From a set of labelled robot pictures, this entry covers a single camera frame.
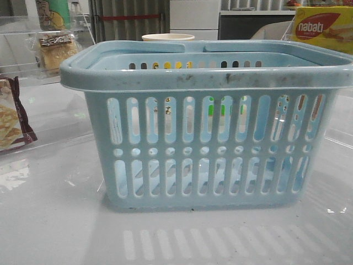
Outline yellow nabati wafer box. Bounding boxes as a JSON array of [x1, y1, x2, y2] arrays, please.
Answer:
[[291, 6, 352, 55]]

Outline white cabinet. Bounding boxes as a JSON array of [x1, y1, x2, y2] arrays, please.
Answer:
[[169, 1, 221, 40]]

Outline brown cracker snack bag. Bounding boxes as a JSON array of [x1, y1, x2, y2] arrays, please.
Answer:
[[1, 77, 38, 153]]

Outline clear acrylic right stand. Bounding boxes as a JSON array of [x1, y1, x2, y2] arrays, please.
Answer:
[[281, 19, 294, 41]]

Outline packaged bread slices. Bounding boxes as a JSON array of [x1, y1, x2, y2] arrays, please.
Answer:
[[38, 31, 80, 76]]

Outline cartoon printed green package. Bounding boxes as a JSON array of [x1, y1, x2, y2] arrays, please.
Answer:
[[35, 0, 71, 31]]

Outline light blue plastic basket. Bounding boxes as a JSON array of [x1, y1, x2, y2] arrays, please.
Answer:
[[60, 40, 352, 209]]

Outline cream paper cup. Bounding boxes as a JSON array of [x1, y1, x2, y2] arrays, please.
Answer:
[[142, 33, 195, 41]]

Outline clear acrylic display shelf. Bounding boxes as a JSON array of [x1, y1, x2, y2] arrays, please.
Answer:
[[0, 14, 97, 155]]

